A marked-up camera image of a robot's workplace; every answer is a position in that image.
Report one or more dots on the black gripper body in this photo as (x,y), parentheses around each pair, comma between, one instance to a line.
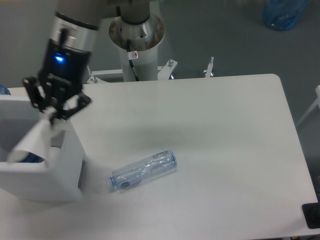
(62,72)

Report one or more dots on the clear plastic water bottle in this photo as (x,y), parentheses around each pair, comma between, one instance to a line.
(140,172)

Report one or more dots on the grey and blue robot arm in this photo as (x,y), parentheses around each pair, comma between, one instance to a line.
(76,22)

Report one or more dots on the blue trash in can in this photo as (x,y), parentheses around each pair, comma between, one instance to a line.
(32,158)

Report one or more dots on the white plastic trash can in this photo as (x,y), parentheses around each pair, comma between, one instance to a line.
(57,178)

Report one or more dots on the blue object at left edge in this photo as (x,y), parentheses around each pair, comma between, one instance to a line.
(4,90)

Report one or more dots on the black clamp at table edge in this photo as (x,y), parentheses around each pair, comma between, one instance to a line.
(311,212)

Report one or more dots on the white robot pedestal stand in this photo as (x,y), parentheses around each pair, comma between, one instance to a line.
(138,47)

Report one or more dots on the white furniture frame right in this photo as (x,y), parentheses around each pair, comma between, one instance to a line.
(310,112)

